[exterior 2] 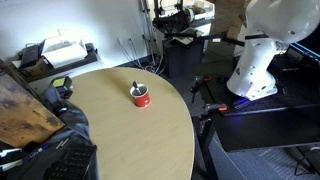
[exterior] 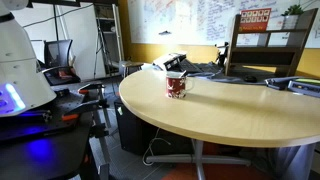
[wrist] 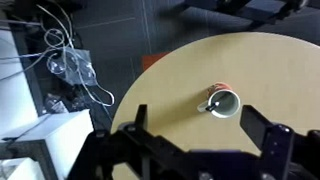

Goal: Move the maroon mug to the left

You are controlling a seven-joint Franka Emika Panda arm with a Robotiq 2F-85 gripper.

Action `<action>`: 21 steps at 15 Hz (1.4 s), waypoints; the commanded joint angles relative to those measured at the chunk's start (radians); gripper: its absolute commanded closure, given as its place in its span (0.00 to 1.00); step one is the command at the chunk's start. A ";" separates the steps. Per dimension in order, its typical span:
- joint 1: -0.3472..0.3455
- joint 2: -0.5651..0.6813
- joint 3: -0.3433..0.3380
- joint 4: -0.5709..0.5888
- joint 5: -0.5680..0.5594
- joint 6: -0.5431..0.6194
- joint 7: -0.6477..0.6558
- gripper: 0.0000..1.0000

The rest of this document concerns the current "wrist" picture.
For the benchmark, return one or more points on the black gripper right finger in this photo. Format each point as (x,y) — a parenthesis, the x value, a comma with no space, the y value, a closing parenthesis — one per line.
(255,125)

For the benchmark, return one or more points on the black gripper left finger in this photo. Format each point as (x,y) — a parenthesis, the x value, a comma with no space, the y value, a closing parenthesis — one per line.
(141,117)

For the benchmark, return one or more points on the maroon mug white inside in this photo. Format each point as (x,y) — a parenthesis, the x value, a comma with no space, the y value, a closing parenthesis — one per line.
(228,104)

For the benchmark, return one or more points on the black marker pen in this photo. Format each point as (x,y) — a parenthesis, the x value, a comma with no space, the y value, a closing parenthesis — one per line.
(212,106)

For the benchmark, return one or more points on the white box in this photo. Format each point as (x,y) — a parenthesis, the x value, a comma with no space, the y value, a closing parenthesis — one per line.
(66,133)

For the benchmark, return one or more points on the clear plastic bag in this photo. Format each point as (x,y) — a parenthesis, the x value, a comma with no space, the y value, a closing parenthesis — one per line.
(77,66)

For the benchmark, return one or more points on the black office chair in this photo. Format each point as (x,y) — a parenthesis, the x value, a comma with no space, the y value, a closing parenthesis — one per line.
(253,10)

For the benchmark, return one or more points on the white cabinet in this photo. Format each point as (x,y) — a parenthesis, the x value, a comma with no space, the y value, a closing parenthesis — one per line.
(11,86)

